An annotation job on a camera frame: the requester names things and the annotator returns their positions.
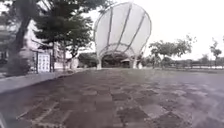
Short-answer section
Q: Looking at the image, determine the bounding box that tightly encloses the large white canopy structure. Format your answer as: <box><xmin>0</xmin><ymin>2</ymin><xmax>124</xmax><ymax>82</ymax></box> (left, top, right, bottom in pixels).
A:
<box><xmin>92</xmin><ymin>1</ymin><xmax>153</xmax><ymax>70</ymax></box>

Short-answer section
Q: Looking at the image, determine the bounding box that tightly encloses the chequered stone paved path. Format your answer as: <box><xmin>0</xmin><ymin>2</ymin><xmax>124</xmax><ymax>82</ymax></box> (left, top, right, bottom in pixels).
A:
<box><xmin>0</xmin><ymin>67</ymin><xmax>224</xmax><ymax>128</ymax></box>

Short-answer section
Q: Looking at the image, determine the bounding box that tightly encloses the spreading leafy tree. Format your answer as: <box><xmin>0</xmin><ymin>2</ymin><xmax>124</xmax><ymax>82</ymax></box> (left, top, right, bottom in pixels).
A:
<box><xmin>147</xmin><ymin>34</ymin><xmax>198</xmax><ymax>69</ymax></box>

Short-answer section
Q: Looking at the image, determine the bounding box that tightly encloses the dark conifer tree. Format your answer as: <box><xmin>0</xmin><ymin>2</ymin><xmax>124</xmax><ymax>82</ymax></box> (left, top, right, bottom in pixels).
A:
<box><xmin>33</xmin><ymin>0</ymin><xmax>112</xmax><ymax>73</ymax></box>

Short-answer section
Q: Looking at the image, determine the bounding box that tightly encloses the white notice board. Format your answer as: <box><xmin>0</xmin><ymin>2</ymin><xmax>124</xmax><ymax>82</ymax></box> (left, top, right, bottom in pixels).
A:
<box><xmin>35</xmin><ymin>51</ymin><xmax>53</xmax><ymax>74</ymax></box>

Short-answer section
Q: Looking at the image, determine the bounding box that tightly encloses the distant hedge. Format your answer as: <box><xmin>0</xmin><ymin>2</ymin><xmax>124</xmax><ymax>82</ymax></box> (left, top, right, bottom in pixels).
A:
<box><xmin>141</xmin><ymin>58</ymin><xmax>224</xmax><ymax>70</ymax></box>

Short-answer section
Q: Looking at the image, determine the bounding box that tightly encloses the pale building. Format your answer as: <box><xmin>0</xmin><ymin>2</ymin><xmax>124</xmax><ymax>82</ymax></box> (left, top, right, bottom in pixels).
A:
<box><xmin>0</xmin><ymin>19</ymin><xmax>69</xmax><ymax>71</ymax></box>

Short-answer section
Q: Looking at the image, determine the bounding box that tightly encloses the pale concrete kerb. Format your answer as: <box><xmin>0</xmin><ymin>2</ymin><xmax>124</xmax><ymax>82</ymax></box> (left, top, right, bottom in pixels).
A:
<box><xmin>0</xmin><ymin>68</ymin><xmax>88</xmax><ymax>95</ymax></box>

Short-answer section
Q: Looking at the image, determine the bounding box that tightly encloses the thick dark tree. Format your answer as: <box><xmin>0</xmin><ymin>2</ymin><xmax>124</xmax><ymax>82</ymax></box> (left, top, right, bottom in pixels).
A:
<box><xmin>0</xmin><ymin>0</ymin><xmax>45</xmax><ymax>78</ymax></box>

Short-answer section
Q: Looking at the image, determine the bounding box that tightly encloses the small slim tree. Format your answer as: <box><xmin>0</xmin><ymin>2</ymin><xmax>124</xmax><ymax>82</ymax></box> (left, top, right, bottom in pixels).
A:
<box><xmin>208</xmin><ymin>37</ymin><xmax>224</xmax><ymax>69</ymax></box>

